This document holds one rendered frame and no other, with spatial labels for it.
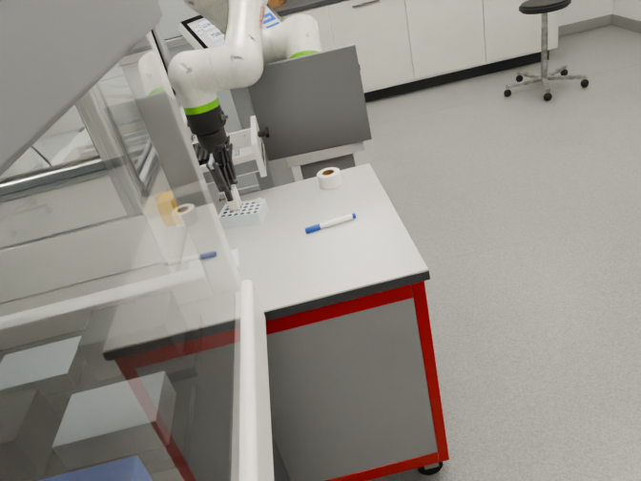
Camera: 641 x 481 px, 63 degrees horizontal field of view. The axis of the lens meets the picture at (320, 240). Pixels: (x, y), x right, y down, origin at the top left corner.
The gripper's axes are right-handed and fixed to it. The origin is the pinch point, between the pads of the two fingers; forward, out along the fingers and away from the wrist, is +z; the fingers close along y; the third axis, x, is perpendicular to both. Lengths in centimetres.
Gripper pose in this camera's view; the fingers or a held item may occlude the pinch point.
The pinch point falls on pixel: (233, 198)
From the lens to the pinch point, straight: 148.8
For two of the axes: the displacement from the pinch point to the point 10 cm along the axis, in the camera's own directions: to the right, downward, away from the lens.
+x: -9.6, 0.9, 2.5
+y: 1.7, -5.5, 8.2
